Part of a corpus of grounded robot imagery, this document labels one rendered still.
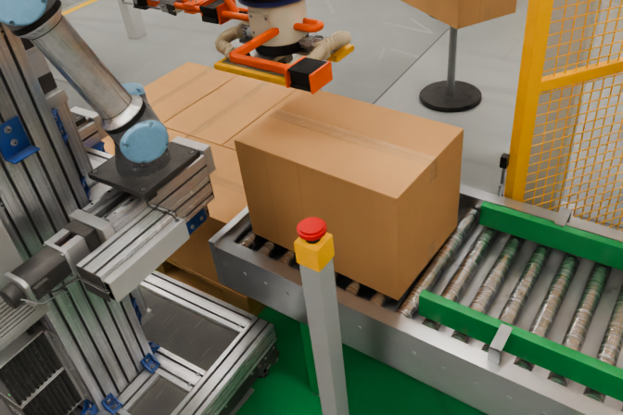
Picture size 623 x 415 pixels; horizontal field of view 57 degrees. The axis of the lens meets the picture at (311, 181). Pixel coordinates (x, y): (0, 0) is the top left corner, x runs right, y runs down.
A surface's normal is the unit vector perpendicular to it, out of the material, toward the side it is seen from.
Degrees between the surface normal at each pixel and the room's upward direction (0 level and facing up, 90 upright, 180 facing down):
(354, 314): 90
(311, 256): 90
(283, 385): 0
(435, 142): 0
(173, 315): 0
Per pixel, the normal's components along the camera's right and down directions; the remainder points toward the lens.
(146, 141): 0.51, 0.57
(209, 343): -0.10, -0.80
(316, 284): -0.57, 0.54
